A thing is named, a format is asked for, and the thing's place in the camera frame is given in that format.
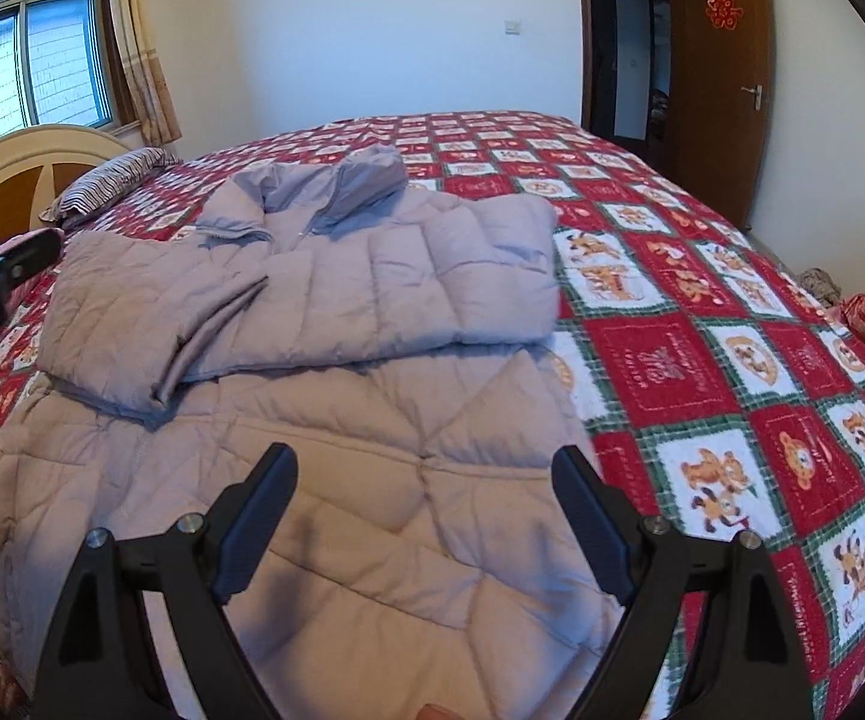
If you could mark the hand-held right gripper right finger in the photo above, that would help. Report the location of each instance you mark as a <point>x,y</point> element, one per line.
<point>597,532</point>

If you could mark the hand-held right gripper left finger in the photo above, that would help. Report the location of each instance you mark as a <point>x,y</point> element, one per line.
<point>248,532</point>

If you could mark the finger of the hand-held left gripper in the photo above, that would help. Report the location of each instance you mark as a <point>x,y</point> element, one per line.
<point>23,261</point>

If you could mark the grey quilted down jacket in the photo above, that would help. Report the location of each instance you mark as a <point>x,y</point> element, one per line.
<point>342,360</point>

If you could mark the person's right hand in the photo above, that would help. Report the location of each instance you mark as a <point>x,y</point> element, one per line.
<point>438,712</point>

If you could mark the cream wooden headboard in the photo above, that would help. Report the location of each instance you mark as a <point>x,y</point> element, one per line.
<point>12,180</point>

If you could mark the grey fur trim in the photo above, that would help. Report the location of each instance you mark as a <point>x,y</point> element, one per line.
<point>106,184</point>

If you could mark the window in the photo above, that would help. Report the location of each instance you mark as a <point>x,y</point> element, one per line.
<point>42,67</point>

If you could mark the red printed checkered blanket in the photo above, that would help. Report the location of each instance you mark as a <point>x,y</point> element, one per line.
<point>702,360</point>

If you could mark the beige curtain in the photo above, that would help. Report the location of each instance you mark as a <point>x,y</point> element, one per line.
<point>143,60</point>

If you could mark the grey cloth pile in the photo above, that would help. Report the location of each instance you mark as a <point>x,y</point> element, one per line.
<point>819,286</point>

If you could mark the brown wooden door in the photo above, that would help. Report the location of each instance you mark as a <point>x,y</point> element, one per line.
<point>713,105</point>

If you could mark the red paper door decoration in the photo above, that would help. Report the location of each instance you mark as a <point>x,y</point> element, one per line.
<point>725,6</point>

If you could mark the dark wooden door frame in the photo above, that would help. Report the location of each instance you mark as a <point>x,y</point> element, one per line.
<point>586,37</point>

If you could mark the white wall switch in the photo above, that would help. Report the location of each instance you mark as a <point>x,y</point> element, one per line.
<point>512,27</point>

